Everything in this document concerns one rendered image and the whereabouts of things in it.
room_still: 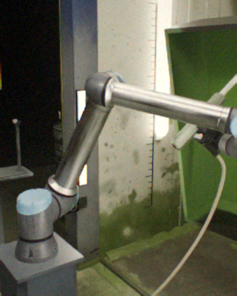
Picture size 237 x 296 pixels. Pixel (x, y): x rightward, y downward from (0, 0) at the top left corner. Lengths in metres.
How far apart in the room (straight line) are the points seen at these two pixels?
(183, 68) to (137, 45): 0.54
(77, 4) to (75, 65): 0.36
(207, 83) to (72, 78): 0.84
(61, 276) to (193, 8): 2.15
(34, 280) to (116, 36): 1.61
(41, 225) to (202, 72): 1.35
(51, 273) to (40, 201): 0.30
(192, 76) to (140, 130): 0.65
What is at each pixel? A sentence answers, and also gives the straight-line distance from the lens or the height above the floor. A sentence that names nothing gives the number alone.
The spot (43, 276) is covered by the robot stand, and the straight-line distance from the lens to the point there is 1.68.
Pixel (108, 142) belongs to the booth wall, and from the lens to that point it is 2.60.
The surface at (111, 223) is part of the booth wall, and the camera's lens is 2.82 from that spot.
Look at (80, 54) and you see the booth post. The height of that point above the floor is 1.49.
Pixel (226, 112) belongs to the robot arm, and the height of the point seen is 1.32.
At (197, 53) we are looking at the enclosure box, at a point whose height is 1.50.
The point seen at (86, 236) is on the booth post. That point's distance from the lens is 2.73.
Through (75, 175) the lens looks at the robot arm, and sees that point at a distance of 1.70.
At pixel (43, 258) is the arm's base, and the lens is 1.69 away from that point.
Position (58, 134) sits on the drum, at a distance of 3.22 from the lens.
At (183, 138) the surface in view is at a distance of 1.64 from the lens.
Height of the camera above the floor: 1.50
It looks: 13 degrees down
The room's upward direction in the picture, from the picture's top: straight up
